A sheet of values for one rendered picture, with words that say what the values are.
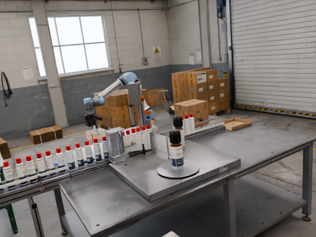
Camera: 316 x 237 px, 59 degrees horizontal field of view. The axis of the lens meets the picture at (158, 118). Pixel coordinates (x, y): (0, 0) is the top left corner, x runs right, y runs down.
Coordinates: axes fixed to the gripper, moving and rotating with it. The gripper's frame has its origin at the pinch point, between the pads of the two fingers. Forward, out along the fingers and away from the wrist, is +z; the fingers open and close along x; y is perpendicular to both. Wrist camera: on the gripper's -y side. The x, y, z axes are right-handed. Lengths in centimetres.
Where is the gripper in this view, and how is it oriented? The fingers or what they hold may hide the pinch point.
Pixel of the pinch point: (95, 132)
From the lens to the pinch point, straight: 286.4
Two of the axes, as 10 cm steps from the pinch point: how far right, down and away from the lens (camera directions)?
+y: -8.1, 2.5, -5.4
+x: 5.8, 1.3, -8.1
